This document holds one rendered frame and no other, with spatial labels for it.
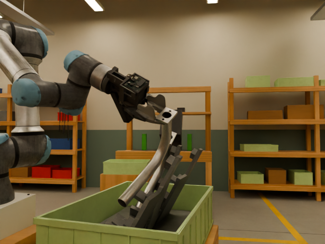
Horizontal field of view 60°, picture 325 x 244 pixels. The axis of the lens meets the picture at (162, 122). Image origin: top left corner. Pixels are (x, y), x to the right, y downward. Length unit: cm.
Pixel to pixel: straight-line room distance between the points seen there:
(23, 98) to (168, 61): 542
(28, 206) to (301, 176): 499
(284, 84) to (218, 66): 137
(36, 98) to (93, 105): 559
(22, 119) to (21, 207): 32
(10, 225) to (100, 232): 43
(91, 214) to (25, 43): 67
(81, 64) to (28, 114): 38
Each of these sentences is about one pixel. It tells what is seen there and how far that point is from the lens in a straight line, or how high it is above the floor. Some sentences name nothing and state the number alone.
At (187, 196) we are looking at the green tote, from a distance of 131.
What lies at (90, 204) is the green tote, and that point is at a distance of 111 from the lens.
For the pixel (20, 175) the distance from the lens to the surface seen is 666.
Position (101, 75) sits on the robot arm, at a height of 136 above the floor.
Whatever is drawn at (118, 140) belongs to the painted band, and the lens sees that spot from 618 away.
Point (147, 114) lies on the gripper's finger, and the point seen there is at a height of 125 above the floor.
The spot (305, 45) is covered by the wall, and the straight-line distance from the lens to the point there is 645.
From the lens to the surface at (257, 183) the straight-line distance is 550.
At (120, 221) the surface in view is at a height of 95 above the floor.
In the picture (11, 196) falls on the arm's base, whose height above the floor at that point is 97.
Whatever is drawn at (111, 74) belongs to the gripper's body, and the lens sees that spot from 81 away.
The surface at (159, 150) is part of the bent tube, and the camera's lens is 85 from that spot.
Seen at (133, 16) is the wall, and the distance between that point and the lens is 659.
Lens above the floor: 120
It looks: 2 degrees up
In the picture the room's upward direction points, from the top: straight up
